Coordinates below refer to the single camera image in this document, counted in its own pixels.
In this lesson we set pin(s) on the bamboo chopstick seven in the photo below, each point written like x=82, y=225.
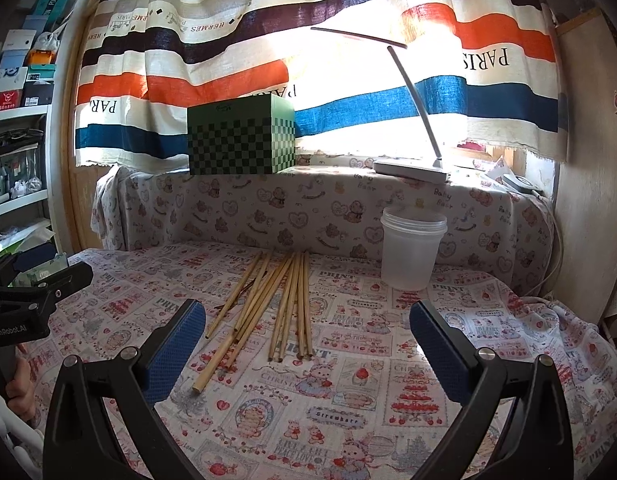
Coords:
x=300, y=309

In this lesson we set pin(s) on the bamboo chopstick five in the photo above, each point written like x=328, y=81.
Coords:
x=281, y=310

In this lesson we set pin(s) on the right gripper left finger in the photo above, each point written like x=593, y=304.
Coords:
x=80, y=442

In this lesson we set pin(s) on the bamboo chopstick six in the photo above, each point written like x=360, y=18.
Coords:
x=288, y=307

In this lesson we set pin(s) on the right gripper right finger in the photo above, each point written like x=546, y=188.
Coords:
x=536, y=440

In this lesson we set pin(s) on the bamboo chopstick eight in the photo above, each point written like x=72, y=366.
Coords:
x=307, y=319

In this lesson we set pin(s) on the bamboo chopstick one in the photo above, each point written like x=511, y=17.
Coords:
x=244, y=278

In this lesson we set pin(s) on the rose gold fork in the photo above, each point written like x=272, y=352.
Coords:
x=234, y=296

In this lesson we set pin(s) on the bamboo chopstick four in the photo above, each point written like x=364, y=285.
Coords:
x=260, y=304

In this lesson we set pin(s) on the white round charger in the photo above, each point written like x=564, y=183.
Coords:
x=521, y=185

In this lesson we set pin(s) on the translucent plastic cup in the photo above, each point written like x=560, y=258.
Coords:
x=410, y=244

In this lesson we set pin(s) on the person's left hand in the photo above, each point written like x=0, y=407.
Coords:
x=20, y=391

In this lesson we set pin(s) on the white desk lamp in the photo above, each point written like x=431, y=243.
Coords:
x=424, y=169

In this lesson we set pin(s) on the striped window curtain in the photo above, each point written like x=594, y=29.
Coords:
x=364, y=77

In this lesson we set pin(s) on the bamboo chopstick two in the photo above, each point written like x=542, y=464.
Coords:
x=254, y=289

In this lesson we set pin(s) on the white storage shelf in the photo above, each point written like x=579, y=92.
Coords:
x=31, y=196

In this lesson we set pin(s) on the green checkered box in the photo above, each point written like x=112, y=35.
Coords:
x=244, y=136

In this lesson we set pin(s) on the bamboo chopstick three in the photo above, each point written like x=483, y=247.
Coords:
x=210, y=367

